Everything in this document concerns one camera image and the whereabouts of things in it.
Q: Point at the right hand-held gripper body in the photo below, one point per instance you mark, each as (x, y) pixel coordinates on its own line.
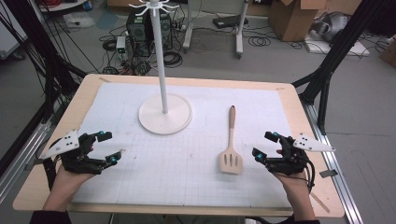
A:
(291, 160)

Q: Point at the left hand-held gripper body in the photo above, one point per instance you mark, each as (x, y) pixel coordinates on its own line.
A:
(73, 161)

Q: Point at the person's left hand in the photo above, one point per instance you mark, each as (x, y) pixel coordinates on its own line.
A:
(67, 183)

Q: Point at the person's right hand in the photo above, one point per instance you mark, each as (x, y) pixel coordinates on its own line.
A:
(295, 185)

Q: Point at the beige slotted spatula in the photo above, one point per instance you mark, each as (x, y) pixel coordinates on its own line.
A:
(230, 161)

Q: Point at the grey tape piece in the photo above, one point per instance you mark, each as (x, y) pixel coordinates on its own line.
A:
(328, 173)

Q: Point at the white grid mat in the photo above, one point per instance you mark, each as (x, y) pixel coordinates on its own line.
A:
(155, 177)

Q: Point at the white hook stand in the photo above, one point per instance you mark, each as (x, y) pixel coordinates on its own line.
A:
(164, 116)

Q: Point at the small white green device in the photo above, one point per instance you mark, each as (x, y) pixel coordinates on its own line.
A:
(121, 45)

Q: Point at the white metal floor stand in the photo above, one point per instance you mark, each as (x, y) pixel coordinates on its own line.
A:
(239, 37)

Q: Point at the black computer tower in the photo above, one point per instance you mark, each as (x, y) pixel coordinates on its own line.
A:
(140, 34)

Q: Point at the large open cardboard box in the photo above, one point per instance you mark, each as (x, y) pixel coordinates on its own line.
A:
(291, 21)

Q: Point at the white foam board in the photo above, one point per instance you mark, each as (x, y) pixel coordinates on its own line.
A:
(358, 49)

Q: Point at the black flat device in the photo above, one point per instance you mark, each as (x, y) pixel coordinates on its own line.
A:
(229, 21)

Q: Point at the grey vacuum cleaner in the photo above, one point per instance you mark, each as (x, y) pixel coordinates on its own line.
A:
(333, 26)

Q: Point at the white cabinet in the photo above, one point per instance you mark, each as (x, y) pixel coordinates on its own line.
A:
(7, 34)

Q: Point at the small cardboard box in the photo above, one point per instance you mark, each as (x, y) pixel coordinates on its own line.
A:
(389, 53)

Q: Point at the aluminium rail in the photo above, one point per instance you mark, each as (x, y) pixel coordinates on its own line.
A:
(21, 161)
(331, 157)

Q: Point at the black metal frame strut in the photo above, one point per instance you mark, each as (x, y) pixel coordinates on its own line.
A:
(342, 42)
(40, 43)

